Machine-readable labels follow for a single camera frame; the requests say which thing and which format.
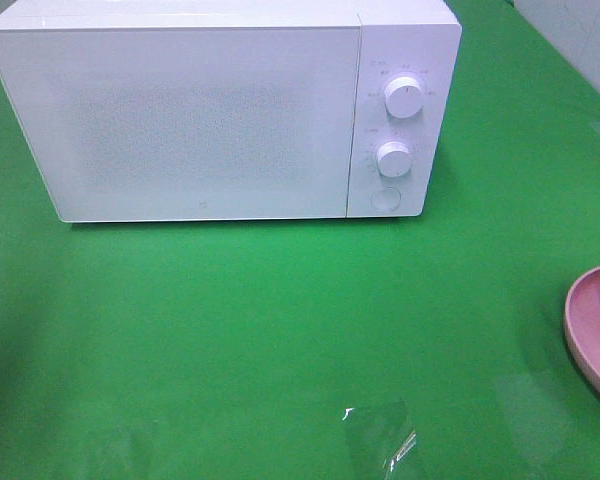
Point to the round microwave door button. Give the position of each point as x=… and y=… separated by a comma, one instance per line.
x=386, y=199

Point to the white microwave knob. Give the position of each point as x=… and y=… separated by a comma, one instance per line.
x=394, y=159
x=404, y=96

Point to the white microwave door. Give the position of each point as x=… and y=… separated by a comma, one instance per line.
x=175, y=124

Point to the pink plate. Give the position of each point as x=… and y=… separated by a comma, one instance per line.
x=582, y=325

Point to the green table cloth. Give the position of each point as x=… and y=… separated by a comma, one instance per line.
x=231, y=350

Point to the white microwave oven body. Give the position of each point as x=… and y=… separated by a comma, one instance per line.
x=396, y=38

